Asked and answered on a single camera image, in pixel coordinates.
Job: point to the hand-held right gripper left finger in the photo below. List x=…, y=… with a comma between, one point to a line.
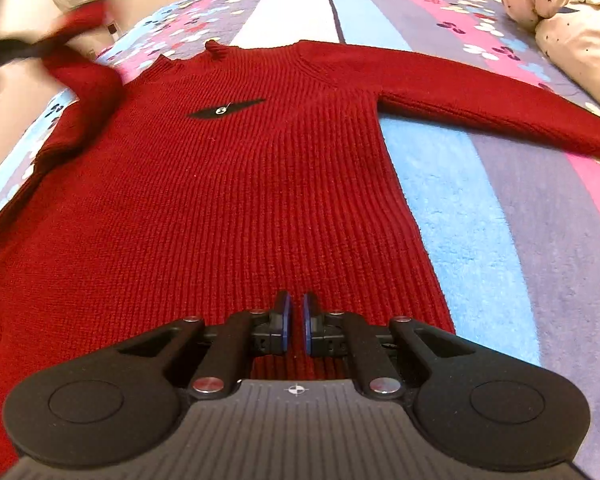
x=283, y=320

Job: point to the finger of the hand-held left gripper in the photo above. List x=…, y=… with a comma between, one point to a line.
x=22, y=49

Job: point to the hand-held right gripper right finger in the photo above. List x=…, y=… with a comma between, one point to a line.
x=310, y=322

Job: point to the red knit sweater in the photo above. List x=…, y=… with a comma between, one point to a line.
x=220, y=200

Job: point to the striped floral blanket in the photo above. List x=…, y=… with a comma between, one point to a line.
x=505, y=220

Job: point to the cream star print duvet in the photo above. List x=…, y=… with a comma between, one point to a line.
x=565, y=15

